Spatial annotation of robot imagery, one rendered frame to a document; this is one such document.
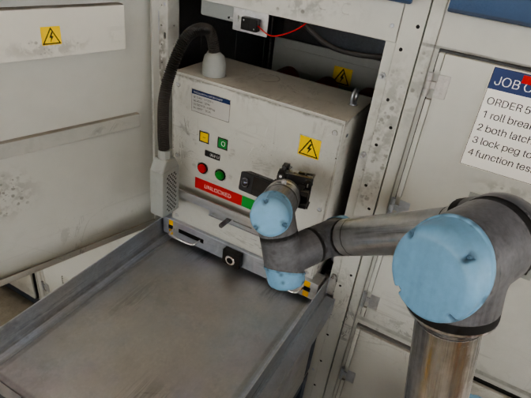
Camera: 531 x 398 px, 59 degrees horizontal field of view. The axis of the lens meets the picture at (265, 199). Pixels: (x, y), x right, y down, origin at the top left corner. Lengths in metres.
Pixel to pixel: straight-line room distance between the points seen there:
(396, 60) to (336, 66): 0.73
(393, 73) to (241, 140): 0.41
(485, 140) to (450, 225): 0.50
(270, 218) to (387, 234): 0.20
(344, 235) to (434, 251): 0.35
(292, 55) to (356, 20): 0.79
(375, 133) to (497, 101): 0.26
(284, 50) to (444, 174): 0.96
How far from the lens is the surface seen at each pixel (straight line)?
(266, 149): 1.20
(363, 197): 1.19
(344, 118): 1.11
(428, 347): 0.67
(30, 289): 2.55
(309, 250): 0.91
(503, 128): 1.05
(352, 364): 1.51
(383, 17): 1.07
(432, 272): 0.58
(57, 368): 1.23
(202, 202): 1.34
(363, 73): 1.76
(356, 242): 0.88
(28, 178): 1.36
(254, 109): 1.18
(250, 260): 1.38
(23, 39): 1.21
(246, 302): 1.34
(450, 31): 1.04
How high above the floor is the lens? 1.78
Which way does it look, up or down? 32 degrees down
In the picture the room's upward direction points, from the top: 7 degrees clockwise
